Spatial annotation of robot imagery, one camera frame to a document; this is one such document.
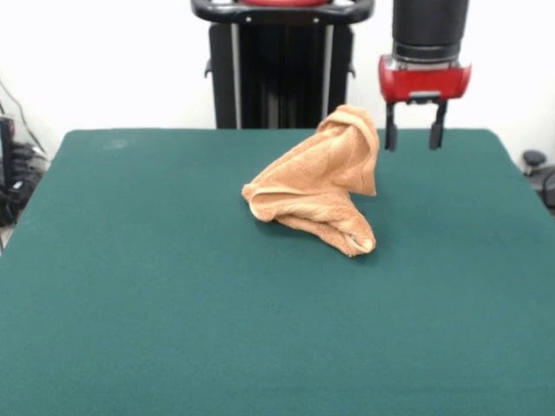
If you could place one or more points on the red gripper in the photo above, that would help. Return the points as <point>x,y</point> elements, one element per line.
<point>425,84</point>

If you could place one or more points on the orange terry towel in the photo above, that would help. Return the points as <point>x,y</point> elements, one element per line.
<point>312,173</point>

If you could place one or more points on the dark green table cloth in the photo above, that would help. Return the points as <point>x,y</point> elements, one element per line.
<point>130,303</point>

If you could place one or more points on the black box with red light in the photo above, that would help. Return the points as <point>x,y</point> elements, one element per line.
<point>6,151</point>

